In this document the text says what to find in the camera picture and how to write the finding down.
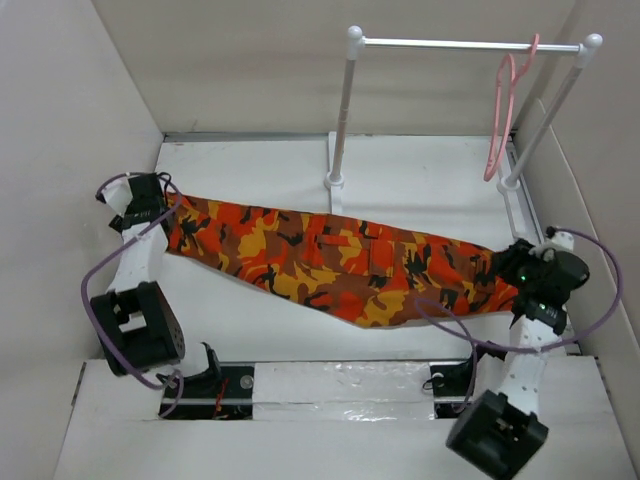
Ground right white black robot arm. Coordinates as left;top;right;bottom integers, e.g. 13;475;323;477
446;230;590;479

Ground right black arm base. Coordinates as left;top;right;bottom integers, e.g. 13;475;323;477
422;347;506;419

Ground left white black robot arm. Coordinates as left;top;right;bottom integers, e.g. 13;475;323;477
83;172;186;376

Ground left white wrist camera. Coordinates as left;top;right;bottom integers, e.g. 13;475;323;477
95;175;133;215

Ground pink plastic clothes hanger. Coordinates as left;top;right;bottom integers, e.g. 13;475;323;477
483;33;540;182

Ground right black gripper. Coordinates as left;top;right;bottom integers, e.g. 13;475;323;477
488;237;552;291

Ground white metal clothes rack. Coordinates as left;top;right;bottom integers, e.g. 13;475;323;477
321;24;604;240

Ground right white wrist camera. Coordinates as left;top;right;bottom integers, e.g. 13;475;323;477
529;227;575;262

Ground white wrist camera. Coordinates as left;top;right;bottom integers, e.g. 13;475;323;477
529;227;575;262
95;175;133;215

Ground orange camouflage trousers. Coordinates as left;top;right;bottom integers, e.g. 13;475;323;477
167;193;518;328

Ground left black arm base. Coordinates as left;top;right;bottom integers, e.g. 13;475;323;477
158;342;256;421

